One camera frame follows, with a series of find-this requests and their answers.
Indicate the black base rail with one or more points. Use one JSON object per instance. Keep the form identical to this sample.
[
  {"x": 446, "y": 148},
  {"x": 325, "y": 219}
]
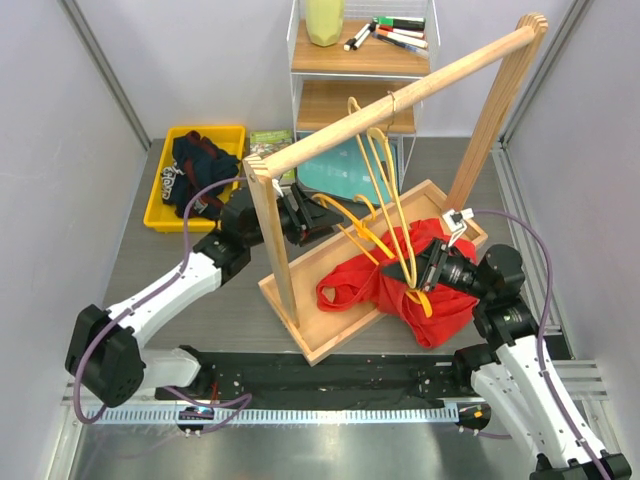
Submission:
[{"x": 350, "y": 382}]

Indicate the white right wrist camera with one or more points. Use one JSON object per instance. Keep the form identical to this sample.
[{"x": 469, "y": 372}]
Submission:
[{"x": 457, "y": 222}]

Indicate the red capped marker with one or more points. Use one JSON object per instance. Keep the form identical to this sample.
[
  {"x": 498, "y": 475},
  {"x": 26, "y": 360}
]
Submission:
[{"x": 418, "y": 35}]

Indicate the blue grey pen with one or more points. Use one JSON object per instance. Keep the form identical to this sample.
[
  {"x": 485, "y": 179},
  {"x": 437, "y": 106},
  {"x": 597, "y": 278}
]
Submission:
[{"x": 423, "y": 53}]

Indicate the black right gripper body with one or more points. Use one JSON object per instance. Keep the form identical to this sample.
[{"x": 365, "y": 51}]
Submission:
[{"x": 450, "y": 269}]

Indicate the teal cutting board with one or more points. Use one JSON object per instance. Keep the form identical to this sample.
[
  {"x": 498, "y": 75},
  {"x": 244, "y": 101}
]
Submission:
[{"x": 341, "y": 171}]

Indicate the orange capped marker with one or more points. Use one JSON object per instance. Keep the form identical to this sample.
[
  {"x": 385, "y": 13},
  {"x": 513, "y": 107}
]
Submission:
[{"x": 419, "y": 43}]

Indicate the orange yellow plastic hanger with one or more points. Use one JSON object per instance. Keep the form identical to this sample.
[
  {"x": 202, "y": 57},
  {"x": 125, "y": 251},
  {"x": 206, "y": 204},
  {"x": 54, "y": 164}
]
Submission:
[{"x": 362, "y": 229}]

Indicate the navy blue tank top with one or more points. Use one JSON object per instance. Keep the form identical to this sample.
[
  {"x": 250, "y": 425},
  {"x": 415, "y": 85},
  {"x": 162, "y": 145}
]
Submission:
[{"x": 197, "y": 163}]

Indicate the black white marker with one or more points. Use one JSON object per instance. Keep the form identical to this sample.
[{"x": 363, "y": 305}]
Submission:
[
  {"x": 374, "y": 24},
  {"x": 355, "y": 42}
]

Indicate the wooden clothes rack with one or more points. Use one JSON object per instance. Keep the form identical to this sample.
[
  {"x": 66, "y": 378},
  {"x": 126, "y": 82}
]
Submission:
[{"x": 290, "y": 289}]

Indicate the yellow plastic bin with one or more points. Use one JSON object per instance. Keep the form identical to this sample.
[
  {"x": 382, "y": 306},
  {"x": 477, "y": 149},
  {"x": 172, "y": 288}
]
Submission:
[{"x": 204, "y": 209}]

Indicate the green picture book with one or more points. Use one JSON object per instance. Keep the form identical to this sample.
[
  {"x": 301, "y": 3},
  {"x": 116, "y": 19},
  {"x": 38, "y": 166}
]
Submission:
[{"x": 267, "y": 142}]

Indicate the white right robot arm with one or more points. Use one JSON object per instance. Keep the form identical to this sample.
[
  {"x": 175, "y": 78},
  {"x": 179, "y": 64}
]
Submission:
[{"x": 512, "y": 369}]

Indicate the white wire shelf unit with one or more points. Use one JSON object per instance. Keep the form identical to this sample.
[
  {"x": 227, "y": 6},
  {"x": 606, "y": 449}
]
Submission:
[{"x": 323, "y": 78}]

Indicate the green capped marker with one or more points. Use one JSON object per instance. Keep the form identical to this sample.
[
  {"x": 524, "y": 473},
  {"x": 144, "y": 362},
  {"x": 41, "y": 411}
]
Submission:
[{"x": 406, "y": 23}]

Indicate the light yellow plastic hanger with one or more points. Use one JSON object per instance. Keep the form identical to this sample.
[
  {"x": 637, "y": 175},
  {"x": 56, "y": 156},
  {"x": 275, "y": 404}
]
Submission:
[{"x": 385, "y": 185}]

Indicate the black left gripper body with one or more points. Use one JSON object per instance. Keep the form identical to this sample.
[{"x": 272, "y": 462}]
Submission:
[{"x": 296, "y": 225}]

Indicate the pale green vase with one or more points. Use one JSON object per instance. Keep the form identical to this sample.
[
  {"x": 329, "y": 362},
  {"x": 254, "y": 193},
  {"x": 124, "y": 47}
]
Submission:
[{"x": 324, "y": 21}]

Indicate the red tank top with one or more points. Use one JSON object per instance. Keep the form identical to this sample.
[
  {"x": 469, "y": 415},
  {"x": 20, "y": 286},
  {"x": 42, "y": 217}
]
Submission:
[{"x": 434, "y": 317}]

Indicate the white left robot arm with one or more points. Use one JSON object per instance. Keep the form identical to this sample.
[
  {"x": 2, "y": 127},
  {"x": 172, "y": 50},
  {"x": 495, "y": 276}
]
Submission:
[{"x": 107, "y": 354}]

